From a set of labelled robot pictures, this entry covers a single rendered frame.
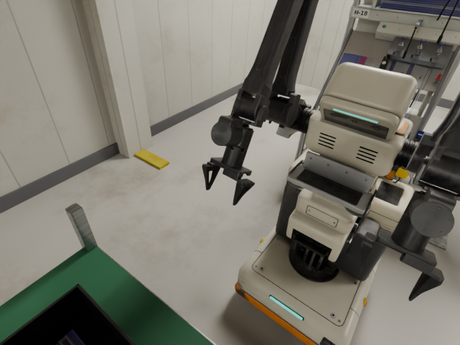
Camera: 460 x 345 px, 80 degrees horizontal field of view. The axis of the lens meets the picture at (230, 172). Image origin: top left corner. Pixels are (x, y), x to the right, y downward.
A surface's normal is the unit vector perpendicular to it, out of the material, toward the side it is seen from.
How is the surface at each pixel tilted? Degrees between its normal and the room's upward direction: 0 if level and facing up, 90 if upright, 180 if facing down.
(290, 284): 0
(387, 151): 98
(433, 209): 65
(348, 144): 98
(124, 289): 0
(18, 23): 90
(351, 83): 42
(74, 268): 0
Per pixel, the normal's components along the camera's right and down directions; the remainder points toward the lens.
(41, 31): 0.81, 0.39
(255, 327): 0.04, -0.79
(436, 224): -0.52, 0.08
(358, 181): -0.60, 0.47
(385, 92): -0.37, -0.27
